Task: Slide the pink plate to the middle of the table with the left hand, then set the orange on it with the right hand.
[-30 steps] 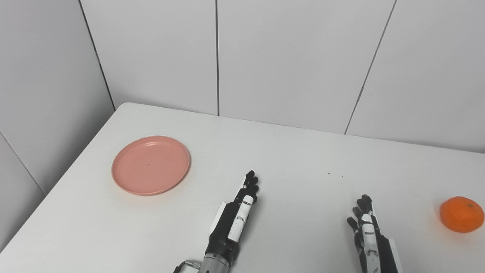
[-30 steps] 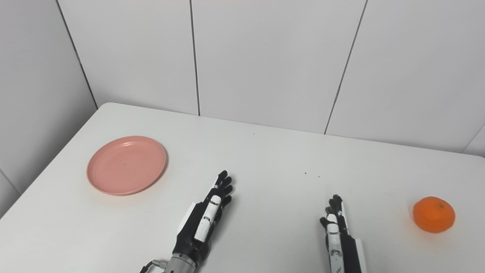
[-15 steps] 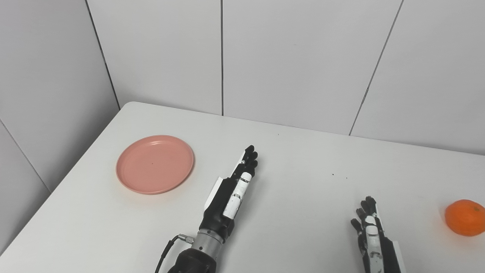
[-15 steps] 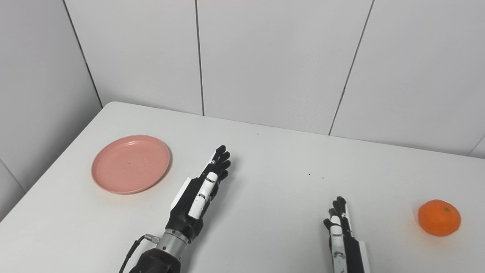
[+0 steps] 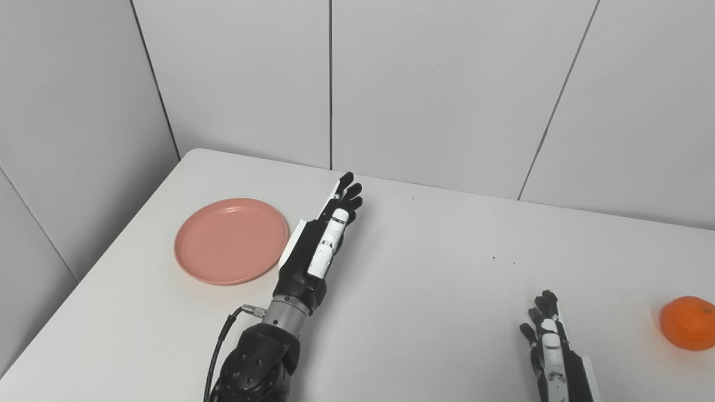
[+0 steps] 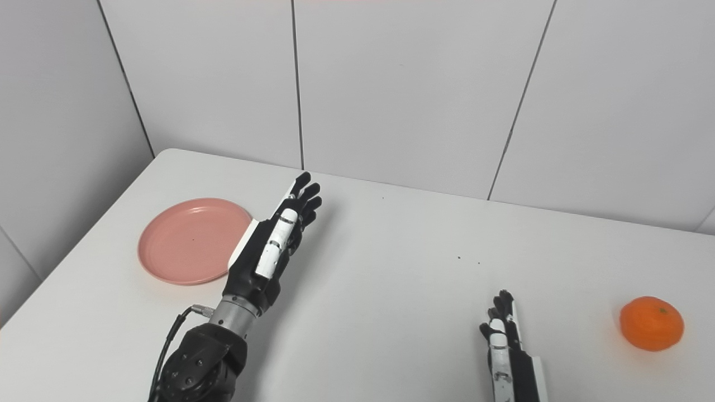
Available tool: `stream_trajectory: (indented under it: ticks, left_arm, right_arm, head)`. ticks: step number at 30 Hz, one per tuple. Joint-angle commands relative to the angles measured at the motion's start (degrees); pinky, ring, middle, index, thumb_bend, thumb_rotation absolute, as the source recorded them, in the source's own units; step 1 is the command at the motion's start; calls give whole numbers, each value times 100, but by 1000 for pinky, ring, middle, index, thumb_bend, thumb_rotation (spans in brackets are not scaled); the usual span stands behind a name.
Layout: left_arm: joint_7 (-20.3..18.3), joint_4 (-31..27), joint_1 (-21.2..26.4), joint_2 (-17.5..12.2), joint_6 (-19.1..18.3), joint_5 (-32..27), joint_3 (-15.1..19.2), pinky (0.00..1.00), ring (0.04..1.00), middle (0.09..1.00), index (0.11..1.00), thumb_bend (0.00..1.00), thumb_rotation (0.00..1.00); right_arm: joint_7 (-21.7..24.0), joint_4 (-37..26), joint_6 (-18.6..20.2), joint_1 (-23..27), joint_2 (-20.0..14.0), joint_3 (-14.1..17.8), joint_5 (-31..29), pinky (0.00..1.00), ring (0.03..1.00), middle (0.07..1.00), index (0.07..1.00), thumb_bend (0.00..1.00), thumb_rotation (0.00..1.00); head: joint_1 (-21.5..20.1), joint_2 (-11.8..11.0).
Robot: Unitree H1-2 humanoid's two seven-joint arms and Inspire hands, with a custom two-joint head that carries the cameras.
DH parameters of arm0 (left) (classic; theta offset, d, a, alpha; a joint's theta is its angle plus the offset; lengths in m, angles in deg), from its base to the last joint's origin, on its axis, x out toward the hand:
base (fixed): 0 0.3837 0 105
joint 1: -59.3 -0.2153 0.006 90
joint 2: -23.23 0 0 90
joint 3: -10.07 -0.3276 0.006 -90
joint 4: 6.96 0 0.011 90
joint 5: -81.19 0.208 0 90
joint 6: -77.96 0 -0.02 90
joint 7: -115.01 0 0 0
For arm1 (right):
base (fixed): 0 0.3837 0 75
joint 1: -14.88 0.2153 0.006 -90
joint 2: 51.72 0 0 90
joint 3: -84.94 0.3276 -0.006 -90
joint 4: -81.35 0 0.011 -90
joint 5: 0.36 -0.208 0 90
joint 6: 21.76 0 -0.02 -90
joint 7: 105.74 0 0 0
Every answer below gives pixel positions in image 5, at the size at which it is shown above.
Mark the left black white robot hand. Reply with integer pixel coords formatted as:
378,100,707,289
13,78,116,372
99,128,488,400
277,171,364,317

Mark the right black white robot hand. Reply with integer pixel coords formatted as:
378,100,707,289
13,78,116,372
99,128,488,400
519,289,602,402

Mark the pink round plate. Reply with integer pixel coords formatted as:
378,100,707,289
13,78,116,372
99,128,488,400
174,198,290,286

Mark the orange fruit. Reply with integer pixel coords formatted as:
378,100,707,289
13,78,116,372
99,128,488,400
659,295,715,352

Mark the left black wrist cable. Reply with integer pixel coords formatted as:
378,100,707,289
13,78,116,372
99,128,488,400
203,304,266,402

